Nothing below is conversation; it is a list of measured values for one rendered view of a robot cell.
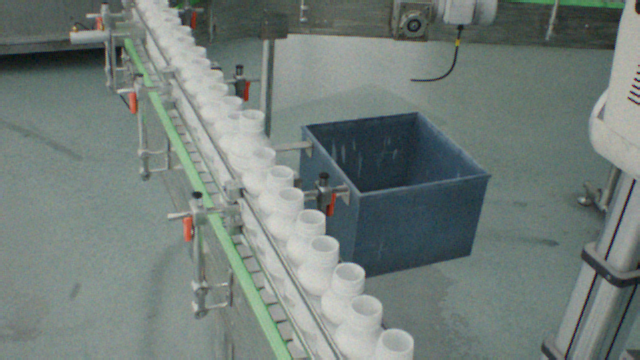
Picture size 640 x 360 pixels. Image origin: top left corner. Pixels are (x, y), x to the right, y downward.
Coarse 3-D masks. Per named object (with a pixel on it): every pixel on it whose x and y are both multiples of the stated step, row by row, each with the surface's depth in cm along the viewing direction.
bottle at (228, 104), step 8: (232, 96) 121; (224, 104) 118; (232, 104) 122; (240, 104) 119; (224, 112) 119; (224, 120) 120; (216, 128) 120; (224, 128) 120; (216, 136) 121; (216, 152) 123; (216, 160) 123; (216, 168) 124
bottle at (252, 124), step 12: (240, 120) 108; (252, 120) 107; (264, 120) 109; (240, 132) 109; (252, 132) 108; (228, 144) 111; (240, 144) 109; (252, 144) 109; (264, 144) 110; (228, 156) 111; (240, 156) 109; (240, 168) 110; (240, 180) 111; (240, 204) 114
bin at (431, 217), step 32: (320, 128) 164; (352, 128) 167; (384, 128) 171; (416, 128) 175; (320, 160) 154; (352, 160) 172; (384, 160) 177; (416, 160) 177; (448, 160) 163; (352, 192) 141; (384, 192) 140; (416, 192) 144; (448, 192) 148; (480, 192) 152; (352, 224) 144; (384, 224) 145; (416, 224) 149; (448, 224) 153; (352, 256) 146; (384, 256) 150; (416, 256) 154; (448, 256) 158
